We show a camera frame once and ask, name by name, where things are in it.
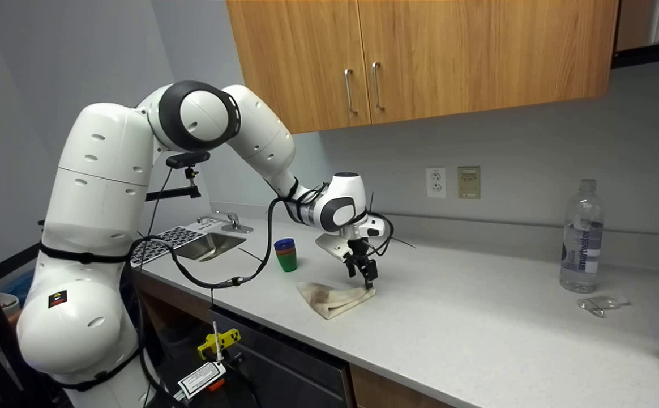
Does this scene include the left cabinet door handle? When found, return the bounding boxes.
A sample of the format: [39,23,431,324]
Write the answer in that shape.
[342,67,358,116]

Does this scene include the stainless steel sink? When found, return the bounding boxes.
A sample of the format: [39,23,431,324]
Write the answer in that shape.
[177,234,242,263]

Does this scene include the beige stained towel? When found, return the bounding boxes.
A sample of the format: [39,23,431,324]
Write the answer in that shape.
[296,283,377,320]

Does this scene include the right cabinet door handle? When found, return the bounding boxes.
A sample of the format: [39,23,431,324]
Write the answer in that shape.
[371,62,386,114]

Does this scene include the wooden wall cabinet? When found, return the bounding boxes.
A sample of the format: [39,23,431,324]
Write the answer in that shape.
[225,0,618,133]

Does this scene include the yellow clamp tool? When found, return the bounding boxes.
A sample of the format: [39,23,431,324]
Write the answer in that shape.
[197,329,242,361]

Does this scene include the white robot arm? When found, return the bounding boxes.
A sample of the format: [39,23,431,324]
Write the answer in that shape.
[17,80,387,408]

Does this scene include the beige wall switch plate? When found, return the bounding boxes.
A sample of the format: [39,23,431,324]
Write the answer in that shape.
[457,166,480,200]

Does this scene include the clear plastic water bottle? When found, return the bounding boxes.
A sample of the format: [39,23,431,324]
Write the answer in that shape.
[559,178,602,292]

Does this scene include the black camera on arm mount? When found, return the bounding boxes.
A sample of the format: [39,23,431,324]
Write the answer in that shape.
[147,152,210,201]

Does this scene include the white wall outlet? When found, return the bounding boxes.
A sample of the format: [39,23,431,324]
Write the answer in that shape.
[425,167,446,197]

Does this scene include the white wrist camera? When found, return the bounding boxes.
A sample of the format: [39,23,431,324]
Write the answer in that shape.
[318,215,387,258]

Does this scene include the stacked blue green cups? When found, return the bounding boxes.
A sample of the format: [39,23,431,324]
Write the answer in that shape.
[274,239,300,271]

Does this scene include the cabinet door handle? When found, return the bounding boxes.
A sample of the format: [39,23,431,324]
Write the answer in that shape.
[371,62,386,114]
[342,67,358,116]

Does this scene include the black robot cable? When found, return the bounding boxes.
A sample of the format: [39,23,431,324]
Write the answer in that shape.
[124,178,397,292]

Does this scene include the crumpled clear plastic wrapper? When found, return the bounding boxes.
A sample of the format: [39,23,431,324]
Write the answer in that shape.
[578,295,629,317]

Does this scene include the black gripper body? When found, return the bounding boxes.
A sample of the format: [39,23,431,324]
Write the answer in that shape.
[344,239,371,277]

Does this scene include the dark dishwasher front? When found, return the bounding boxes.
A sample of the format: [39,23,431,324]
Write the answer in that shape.
[213,307,353,408]

